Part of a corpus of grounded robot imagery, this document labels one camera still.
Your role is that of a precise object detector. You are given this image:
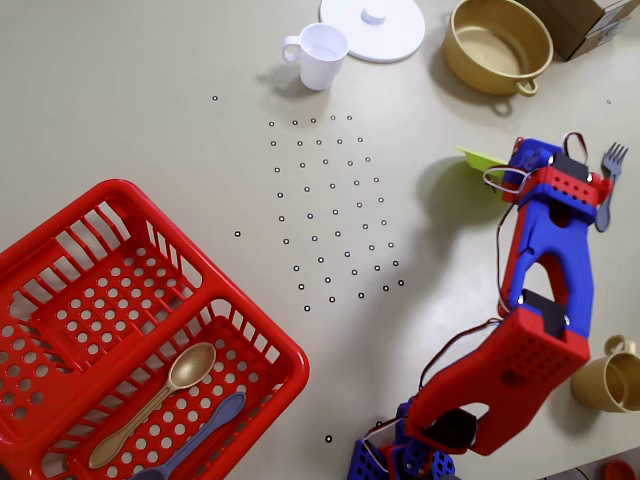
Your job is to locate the gold plastic pot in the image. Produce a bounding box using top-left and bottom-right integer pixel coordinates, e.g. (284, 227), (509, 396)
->
(442, 0), (555, 98)

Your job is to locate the white plastic cup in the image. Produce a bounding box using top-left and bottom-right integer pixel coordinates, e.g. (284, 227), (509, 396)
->
(282, 22), (350, 92)

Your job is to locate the green plastic plate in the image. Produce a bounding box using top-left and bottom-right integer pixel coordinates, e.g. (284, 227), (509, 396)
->
(453, 144), (512, 172)

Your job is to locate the brown cardboard box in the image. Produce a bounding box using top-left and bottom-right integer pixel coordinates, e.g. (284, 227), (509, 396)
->
(514, 0), (634, 62)

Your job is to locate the red round object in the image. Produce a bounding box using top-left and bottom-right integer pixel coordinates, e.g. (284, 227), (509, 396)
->
(601, 459), (639, 480)

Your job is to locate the gold plastic spoon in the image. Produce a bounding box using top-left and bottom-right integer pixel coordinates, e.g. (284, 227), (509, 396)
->
(88, 342), (218, 470)

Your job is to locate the white round pot lid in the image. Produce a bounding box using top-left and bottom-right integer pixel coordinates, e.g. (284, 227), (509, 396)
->
(318, 0), (427, 64)

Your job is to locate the red plastic dish rack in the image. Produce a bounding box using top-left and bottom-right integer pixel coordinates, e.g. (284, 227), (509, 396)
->
(0, 178), (311, 480)

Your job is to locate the red white black servo cable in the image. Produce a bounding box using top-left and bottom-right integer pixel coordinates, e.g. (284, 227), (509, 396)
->
(482, 166), (532, 195)
(418, 202), (519, 396)

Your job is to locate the blue-grey plastic spoon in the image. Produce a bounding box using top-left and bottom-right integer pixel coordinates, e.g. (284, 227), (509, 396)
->
(128, 392), (248, 480)

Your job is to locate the blue-grey plastic fork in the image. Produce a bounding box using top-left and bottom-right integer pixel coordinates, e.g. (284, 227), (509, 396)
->
(594, 142), (630, 234)

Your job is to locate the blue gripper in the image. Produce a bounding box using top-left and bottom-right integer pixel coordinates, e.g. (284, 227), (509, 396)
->
(501, 138), (565, 204)

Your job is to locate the beige plastic mug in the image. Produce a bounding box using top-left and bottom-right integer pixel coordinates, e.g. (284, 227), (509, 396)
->
(570, 333), (640, 414)

